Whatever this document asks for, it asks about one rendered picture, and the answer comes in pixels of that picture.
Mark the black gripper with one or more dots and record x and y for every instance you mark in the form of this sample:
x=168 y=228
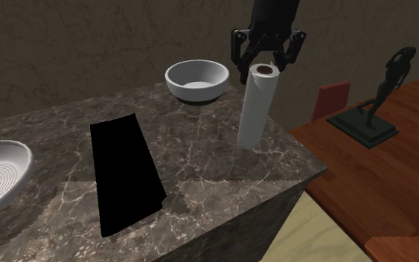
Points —
x=272 y=20

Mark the white paper towel roll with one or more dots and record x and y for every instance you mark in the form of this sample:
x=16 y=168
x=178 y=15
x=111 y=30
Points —
x=256 y=109

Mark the grey bowl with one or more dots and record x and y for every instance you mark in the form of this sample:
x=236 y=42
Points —
x=196 y=81

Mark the black figure statue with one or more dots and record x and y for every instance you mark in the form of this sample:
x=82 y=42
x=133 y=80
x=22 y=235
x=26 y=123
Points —
x=370 y=121

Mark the brown wooden table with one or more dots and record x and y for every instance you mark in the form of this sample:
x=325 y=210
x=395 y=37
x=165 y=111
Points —
x=368 y=188

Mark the black rectangular block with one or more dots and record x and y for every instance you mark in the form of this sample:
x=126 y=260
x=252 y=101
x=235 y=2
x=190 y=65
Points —
x=125 y=174

